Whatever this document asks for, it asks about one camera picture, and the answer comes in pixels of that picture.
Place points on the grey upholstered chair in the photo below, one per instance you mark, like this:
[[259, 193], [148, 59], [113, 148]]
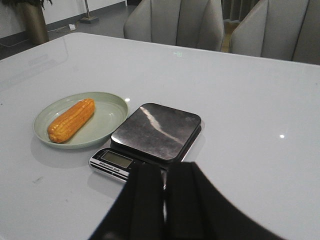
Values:
[[280, 29], [195, 24]]

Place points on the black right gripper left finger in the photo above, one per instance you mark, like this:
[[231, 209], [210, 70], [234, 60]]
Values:
[[138, 211]]

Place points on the grey upholstered chair middle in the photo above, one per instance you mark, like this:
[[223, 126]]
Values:
[[280, 29]]

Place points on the orange corn cob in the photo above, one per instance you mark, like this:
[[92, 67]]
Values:
[[67, 124]]

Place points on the brass floor vase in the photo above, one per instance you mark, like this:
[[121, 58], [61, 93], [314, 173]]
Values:
[[34, 21]]

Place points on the silver digital kitchen scale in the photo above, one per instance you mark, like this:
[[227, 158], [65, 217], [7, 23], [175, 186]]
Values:
[[154, 134]]

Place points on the grey upholstered chair left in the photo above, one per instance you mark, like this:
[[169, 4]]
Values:
[[195, 24]]

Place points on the green plate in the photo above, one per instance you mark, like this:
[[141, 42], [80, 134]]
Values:
[[110, 111]]

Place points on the floor lamp base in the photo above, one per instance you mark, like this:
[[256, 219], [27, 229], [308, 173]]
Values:
[[88, 18]]

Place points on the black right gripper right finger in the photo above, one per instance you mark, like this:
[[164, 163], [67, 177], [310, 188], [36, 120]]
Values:
[[196, 210]]

